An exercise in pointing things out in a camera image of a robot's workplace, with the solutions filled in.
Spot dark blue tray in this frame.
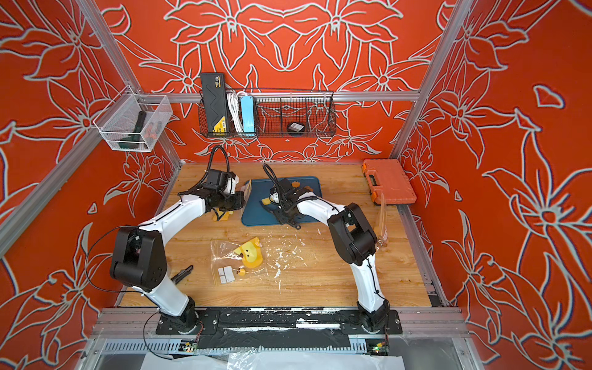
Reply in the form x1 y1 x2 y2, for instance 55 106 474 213
241 176 322 227

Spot bag with cream bear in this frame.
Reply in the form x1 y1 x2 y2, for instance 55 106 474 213
374 195 389 250

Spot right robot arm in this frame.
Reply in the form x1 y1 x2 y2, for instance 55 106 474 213
261 164 390 332

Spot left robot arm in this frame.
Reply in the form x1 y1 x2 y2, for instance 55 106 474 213
109 145 245 334

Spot bag with yellow duck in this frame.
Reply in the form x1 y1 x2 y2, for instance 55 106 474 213
211 237 268 287

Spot light blue power bank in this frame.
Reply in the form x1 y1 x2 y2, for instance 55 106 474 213
240 96 256 136

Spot orange tool case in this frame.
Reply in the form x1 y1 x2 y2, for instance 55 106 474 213
362 159 417 206

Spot black box in basket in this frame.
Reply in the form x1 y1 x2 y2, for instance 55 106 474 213
200 72 230 137

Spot black wire wall basket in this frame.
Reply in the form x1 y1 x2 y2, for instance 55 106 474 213
197 89 337 139

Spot dark green screwdriver handle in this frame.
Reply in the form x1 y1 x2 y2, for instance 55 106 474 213
118 110 146 150

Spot white coiled cable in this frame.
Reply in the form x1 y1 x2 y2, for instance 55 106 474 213
227 91 246 135

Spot clear acrylic wall bin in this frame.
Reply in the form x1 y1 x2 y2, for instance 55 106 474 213
92 86 173 153

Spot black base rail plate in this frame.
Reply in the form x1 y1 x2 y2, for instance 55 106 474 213
156 308 402 354

